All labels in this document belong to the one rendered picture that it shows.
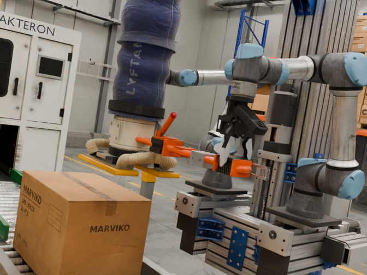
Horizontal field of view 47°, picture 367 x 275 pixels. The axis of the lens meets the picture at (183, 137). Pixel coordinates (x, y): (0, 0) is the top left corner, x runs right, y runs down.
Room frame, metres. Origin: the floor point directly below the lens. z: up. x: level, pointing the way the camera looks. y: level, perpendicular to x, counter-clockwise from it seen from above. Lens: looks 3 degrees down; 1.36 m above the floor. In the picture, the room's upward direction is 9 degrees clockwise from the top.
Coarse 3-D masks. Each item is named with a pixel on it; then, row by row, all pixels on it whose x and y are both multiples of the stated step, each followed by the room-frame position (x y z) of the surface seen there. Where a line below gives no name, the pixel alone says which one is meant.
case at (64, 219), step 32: (32, 192) 1.98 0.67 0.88; (64, 192) 1.78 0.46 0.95; (96, 192) 1.88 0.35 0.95; (128, 192) 1.99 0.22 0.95; (32, 224) 1.93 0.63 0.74; (64, 224) 1.66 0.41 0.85; (96, 224) 1.73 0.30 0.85; (128, 224) 1.83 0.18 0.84; (32, 256) 1.89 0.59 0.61; (64, 256) 1.66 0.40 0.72; (96, 256) 1.75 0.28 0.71; (128, 256) 1.85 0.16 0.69
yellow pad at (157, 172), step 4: (136, 164) 1.74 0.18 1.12; (156, 164) 1.69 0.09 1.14; (136, 168) 1.75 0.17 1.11; (140, 168) 1.71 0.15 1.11; (144, 168) 1.69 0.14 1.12; (148, 168) 1.67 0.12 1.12; (152, 168) 1.67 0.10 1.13; (156, 168) 1.67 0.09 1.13; (148, 172) 1.66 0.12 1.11; (152, 172) 1.64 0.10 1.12; (156, 172) 1.62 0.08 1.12; (160, 172) 1.60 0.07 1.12; (164, 172) 1.62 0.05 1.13; (168, 172) 1.64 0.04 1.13; (172, 172) 1.65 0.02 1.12; (160, 176) 1.60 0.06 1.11; (164, 176) 1.61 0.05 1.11; (168, 176) 1.63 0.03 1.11; (172, 176) 1.64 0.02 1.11; (176, 176) 1.65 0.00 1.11
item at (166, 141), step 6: (156, 138) 1.49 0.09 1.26; (162, 138) 1.53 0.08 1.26; (168, 138) 1.55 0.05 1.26; (156, 144) 1.49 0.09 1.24; (162, 144) 1.45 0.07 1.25; (168, 144) 1.46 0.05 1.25; (174, 144) 1.48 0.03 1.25; (180, 144) 1.49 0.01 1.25; (150, 150) 1.50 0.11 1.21; (156, 150) 1.47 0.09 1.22; (162, 150) 1.45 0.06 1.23; (168, 156) 1.47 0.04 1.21; (174, 156) 1.48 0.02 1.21
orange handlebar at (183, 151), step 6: (138, 138) 1.61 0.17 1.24; (144, 138) 1.59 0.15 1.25; (174, 138) 1.89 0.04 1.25; (150, 144) 1.54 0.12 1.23; (168, 150) 1.45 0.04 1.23; (174, 150) 1.42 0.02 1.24; (180, 150) 1.39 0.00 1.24; (186, 150) 1.38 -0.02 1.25; (180, 156) 1.39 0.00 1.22; (186, 156) 1.37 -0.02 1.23; (210, 162) 1.27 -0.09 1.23; (240, 168) 1.18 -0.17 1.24; (246, 168) 1.18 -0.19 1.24
